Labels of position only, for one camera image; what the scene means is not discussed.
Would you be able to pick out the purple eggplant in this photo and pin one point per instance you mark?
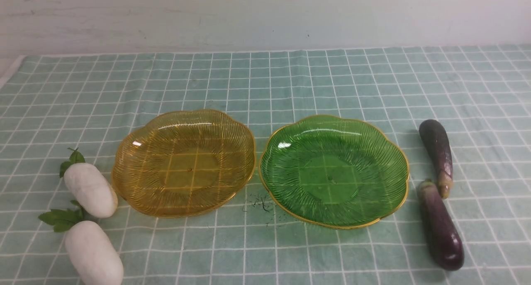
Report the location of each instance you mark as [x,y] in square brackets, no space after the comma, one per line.
[436,142]
[442,238]

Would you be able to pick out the white radish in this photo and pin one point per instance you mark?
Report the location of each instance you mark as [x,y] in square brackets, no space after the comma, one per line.
[89,248]
[89,187]

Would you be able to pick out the green plastic plate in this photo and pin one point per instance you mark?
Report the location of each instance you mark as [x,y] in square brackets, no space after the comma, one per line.
[334,172]

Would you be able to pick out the amber plastic plate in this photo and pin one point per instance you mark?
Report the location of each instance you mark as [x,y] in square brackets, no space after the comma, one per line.
[184,163]

